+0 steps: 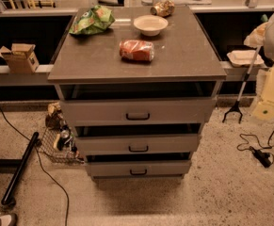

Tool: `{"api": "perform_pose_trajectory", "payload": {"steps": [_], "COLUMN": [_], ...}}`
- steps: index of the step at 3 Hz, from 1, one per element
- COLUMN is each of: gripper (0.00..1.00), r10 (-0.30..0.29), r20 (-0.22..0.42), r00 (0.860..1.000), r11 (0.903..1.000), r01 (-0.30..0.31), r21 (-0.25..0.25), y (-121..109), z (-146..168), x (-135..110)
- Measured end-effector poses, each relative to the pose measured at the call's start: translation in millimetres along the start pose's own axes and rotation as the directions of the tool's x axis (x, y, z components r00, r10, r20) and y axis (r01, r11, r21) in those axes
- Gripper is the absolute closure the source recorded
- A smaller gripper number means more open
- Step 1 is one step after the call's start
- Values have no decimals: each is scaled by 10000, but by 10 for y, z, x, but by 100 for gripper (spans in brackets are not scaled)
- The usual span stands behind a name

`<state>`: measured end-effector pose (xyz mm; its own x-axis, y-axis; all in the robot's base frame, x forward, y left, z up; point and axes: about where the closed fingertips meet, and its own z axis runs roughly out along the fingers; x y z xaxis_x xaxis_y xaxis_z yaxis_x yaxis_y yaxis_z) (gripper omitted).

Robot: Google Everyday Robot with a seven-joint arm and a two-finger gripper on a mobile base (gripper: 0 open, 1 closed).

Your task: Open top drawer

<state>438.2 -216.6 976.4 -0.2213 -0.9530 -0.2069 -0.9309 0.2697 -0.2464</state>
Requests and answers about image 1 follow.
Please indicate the white takeout container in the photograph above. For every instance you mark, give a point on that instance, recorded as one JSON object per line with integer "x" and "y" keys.
{"x": 241, "y": 58}

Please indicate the small cardboard box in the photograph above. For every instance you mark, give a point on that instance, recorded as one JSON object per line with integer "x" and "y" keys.
{"x": 21, "y": 58}

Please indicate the black metal bar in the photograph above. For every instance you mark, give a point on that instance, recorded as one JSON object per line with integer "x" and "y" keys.
{"x": 8, "y": 198}

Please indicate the grey top drawer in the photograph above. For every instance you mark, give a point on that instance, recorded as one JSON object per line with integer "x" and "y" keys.
{"x": 130, "y": 112}

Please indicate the grey sneaker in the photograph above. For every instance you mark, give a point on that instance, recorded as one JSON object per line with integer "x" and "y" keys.
{"x": 8, "y": 220}

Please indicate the grey drawer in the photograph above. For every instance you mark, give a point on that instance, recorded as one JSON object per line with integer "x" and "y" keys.
{"x": 130, "y": 112}
{"x": 178, "y": 143}
{"x": 134, "y": 169}

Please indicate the red soda can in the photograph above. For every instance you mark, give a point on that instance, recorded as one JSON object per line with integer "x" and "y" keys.
{"x": 137, "y": 50}

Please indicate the grey bottom drawer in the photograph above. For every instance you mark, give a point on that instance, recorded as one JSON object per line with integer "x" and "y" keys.
{"x": 134, "y": 169}

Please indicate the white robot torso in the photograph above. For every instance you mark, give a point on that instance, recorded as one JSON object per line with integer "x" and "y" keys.
{"x": 263, "y": 108}

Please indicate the wire basket with items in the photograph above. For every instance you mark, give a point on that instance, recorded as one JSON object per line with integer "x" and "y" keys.
{"x": 58, "y": 140}

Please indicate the white bowl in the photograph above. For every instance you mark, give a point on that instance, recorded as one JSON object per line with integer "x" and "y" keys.
{"x": 150, "y": 25}

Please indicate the grabber reacher tool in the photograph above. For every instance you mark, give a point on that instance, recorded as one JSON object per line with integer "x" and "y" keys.
{"x": 235, "y": 108}

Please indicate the grey middle drawer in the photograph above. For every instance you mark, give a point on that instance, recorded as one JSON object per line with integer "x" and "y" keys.
{"x": 178, "y": 143}

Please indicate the grey drawer cabinet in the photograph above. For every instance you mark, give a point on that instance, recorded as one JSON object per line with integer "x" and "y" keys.
{"x": 184, "y": 66}

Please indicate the green chip bag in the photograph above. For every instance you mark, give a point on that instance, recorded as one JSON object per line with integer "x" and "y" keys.
{"x": 94, "y": 21}

